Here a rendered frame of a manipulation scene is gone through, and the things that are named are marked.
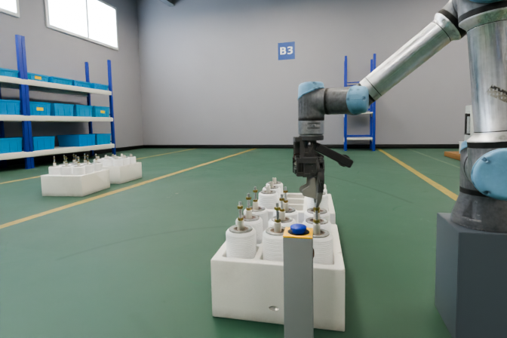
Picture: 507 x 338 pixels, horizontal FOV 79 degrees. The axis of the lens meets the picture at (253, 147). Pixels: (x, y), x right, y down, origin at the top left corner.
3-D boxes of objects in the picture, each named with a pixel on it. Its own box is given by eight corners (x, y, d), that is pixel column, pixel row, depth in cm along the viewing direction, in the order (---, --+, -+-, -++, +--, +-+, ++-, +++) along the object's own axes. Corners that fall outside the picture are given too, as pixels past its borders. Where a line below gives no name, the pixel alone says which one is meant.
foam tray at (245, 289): (336, 268, 123) (336, 224, 122) (345, 332, 85) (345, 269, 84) (242, 260, 131) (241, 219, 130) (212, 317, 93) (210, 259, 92)
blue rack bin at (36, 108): (4, 116, 471) (2, 102, 469) (28, 116, 507) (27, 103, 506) (29, 115, 457) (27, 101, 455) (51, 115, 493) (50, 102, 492)
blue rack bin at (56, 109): (32, 116, 512) (31, 104, 511) (52, 117, 549) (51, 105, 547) (55, 115, 499) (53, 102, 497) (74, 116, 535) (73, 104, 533)
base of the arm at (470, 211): (502, 216, 89) (503, 182, 88) (534, 235, 74) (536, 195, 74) (443, 213, 93) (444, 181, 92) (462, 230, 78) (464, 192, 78)
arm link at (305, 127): (320, 121, 94) (327, 120, 85) (320, 135, 94) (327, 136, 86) (296, 121, 93) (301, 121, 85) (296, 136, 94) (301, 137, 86)
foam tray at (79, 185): (110, 187, 299) (109, 169, 298) (82, 196, 260) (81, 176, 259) (74, 186, 305) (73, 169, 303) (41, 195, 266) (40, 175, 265)
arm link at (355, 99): (370, 87, 88) (332, 90, 93) (365, 82, 78) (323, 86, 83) (370, 114, 89) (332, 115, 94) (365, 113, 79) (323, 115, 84)
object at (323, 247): (295, 292, 93) (294, 234, 92) (310, 279, 100) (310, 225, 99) (324, 303, 87) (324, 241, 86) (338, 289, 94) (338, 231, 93)
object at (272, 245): (282, 299, 89) (281, 239, 88) (256, 289, 95) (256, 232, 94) (299, 285, 97) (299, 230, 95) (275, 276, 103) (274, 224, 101)
